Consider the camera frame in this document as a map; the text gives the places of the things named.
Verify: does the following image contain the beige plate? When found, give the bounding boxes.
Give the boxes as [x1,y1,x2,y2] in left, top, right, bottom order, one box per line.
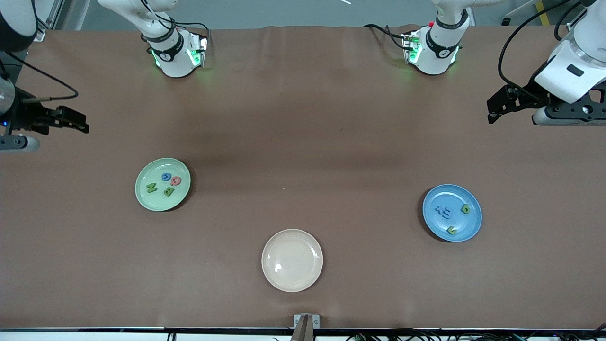
[261,229,324,293]

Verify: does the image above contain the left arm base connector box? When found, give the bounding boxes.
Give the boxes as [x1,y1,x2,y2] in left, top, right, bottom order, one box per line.
[402,31,423,64]

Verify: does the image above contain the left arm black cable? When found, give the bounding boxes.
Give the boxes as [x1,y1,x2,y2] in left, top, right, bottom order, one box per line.
[498,0,585,91]

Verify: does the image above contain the brown table cover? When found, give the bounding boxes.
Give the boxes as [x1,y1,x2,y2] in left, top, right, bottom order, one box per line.
[0,25,606,331]

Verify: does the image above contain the white chair leg with caster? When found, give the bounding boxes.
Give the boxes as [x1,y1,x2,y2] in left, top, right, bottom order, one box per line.
[502,0,538,26]

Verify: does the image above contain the black base power cable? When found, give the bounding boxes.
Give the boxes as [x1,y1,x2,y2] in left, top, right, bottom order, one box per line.
[364,24,409,50]

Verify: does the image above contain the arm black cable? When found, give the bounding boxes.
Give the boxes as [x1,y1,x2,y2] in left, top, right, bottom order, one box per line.
[0,50,80,103]
[498,0,585,91]

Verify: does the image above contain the tan pointed post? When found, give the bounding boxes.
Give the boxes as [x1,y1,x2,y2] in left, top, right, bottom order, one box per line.
[290,315,314,341]

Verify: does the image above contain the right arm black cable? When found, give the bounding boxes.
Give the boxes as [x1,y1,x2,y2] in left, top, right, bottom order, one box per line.
[0,50,80,103]

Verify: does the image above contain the grey metal bracket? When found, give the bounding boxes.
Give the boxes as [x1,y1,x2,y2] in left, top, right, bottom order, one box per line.
[293,314,321,329]

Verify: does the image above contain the blue plate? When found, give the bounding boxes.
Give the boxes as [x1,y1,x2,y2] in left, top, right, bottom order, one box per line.
[422,184,482,242]

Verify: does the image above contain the light green plate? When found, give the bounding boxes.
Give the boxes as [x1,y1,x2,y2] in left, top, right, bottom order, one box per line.
[135,158,191,212]

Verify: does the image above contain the aluminium frame profile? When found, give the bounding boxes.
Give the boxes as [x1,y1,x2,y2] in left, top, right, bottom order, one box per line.
[33,0,64,42]

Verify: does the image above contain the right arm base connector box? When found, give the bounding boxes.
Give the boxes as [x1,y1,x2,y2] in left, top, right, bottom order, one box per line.
[187,32,209,68]

